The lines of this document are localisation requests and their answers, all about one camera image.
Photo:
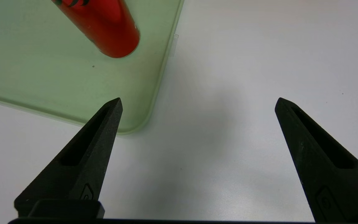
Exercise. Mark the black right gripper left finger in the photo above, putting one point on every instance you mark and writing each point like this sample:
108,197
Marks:
82,161

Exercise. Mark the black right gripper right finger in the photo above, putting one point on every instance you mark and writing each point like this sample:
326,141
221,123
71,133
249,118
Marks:
331,174

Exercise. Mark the red soda can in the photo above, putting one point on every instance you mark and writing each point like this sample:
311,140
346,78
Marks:
107,28

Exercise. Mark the light green plastic tray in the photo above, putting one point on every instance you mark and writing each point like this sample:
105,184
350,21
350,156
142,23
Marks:
42,62

